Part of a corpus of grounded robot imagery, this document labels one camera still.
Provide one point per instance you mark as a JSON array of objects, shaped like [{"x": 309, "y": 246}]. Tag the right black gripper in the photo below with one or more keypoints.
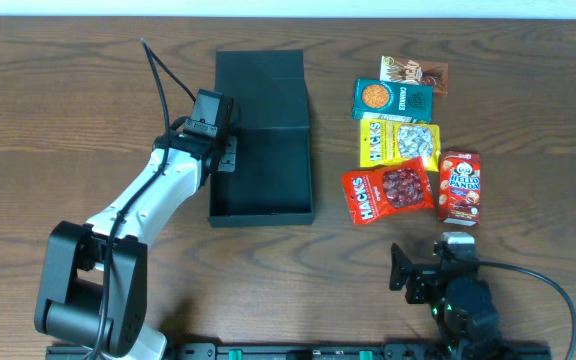
[{"x": 423, "y": 276}]

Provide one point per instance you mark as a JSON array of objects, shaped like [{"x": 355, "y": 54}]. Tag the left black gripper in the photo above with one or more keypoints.
[{"x": 231, "y": 147}]

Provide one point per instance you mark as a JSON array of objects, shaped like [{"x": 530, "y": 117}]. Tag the black gift box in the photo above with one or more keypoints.
[{"x": 271, "y": 184}]

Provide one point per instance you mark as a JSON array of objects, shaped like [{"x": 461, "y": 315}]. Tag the red Hacks candy bag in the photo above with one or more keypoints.
[{"x": 385, "y": 191}]

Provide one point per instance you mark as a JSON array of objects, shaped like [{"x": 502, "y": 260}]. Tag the yellow Hacks candy bag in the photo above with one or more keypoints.
[{"x": 384, "y": 142}]

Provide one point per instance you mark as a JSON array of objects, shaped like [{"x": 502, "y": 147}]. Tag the teal cookie box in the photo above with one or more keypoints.
[{"x": 376, "y": 99}]

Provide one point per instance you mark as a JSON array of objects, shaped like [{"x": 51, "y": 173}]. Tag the brown Pocky snack box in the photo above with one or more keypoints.
[{"x": 416, "y": 72}]

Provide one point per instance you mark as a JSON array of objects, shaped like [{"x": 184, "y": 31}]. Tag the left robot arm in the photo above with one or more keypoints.
[{"x": 93, "y": 288}]

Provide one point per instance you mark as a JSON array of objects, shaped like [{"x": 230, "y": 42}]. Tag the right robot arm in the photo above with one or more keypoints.
[{"x": 460, "y": 302}]

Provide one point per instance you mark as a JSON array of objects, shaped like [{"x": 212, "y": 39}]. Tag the red Hello Panda box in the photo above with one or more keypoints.
[{"x": 459, "y": 199}]

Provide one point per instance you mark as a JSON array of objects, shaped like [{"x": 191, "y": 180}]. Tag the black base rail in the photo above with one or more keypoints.
[{"x": 391, "y": 351}]

